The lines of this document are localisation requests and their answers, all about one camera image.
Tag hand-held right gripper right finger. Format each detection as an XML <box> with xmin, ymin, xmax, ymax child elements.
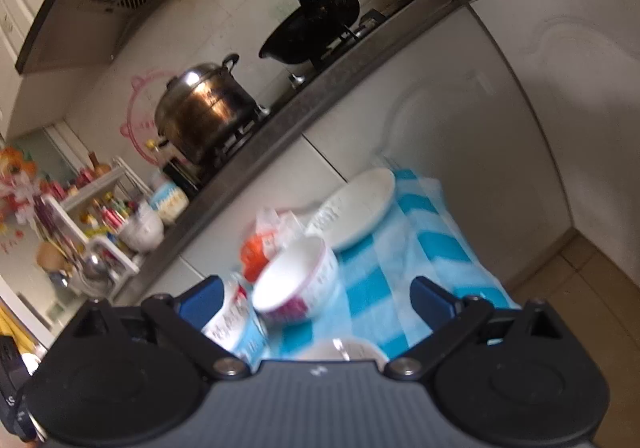
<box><xmin>385</xmin><ymin>277</ymin><xmax>573</xmax><ymax>383</ymax></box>

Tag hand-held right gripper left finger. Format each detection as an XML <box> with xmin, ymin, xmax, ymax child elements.
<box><xmin>64</xmin><ymin>277</ymin><xmax>251</xmax><ymax>382</ymax></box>

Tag blue cartoon print bowl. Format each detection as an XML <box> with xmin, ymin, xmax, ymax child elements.
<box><xmin>200</xmin><ymin>273</ymin><xmax>271</xmax><ymax>366</ymax></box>

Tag white bowl with red band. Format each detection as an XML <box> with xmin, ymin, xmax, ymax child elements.
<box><xmin>251</xmin><ymin>235</ymin><xmax>341</xmax><ymax>326</ymax></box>

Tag white bowl with pink line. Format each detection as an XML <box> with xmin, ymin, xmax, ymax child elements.
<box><xmin>300</xmin><ymin>335</ymin><xmax>391</xmax><ymax>364</ymax></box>

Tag white flower print plate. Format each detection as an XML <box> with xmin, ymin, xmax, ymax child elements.
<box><xmin>305</xmin><ymin>167</ymin><xmax>397</xmax><ymax>252</ymax></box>

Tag yellow cloth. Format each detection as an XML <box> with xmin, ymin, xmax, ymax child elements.
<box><xmin>0</xmin><ymin>305</ymin><xmax>36</xmax><ymax>354</ymax></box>

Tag blue white checkered tablecloth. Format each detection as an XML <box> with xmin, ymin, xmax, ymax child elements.
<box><xmin>240</xmin><ymin>163</ymin><xmax>521</xmax><ymax>364</ymax></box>

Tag orange tissue packet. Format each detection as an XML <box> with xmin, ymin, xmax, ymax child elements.
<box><xmin>240</xmin><ymin>207</ymin><xmax>311</xmax><ymax>281</ymax></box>

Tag white striped bowl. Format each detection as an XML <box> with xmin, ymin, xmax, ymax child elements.
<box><xmin>119</xmin><ymin>208</ymin><xmax>165</xmax><ymax>251</ymax></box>

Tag light blue patterned bowl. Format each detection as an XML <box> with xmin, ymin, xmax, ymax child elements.
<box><xmin>149</xmin><ymin>181</ymin><xmax>190</xmax><ymax>225</ymax></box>

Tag steel ladle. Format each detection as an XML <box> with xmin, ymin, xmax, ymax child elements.
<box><xmin>82</xmin><ymin>251</ymin><xmax>108</xmax><ymax>281</ymax></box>

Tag beige scoop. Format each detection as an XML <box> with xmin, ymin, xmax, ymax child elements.
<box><xmin>37</xmin><ymin>243</ymin><xmax>71</xmax><ymax>274</ymax></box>

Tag assorted condiment jars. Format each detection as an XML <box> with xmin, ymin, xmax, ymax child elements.
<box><xmin>75</xmin><ymin>168</ymin><xmax>141</xmax><ymax>234</ymax></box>

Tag yellow capped bottle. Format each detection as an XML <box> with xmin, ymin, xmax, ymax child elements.
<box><xmin>145</xmin><ymin>138</ymin><xmax>171</xmax><ymax>169</ymax></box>

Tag white dish rack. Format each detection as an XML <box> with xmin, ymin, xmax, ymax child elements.
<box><xmin>42</xmin><ymin>157</ymin><xmax>156</xmax><ymax>296</ymax></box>

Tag steel cooking pot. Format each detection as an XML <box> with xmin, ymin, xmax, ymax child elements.
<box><xmin>154</xmin><ymin>53</ymin><xmax>258</xmax><ymax>166</ymax></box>

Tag white lower kitchen cabinet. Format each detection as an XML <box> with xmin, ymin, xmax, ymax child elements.
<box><xmin>112</xmin><ymin>0</ymin><xmax>640</xmax><ymax>309</ymax></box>

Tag dragon window decoration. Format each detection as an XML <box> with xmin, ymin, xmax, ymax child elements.
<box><xmin>0</xmin><ymin>145</ymin><xmax>46</xmax><ymax>229</ymax></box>

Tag black gas stove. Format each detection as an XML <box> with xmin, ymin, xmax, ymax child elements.
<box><xmin>197</xmin><ymin>8</ymin><xmax>388</xmax><ymax>169</ymax></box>

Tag black wok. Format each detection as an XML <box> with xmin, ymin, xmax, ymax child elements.
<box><xmin>258</xmin><ymin>0</ymin><xmax>362</xmax><ymax>66</ymax></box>

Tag range hood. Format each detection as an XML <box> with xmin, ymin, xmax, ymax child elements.
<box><xmin>15</xmin><ymin>0</ymin><xmax>236</xmax><ymax>75</ymax></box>

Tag pink round wall sticker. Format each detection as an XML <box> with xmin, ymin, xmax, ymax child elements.
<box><xmin>121</xmin><ymin>70</ymin><xmax>181</xmax><ymax>164</ymax></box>

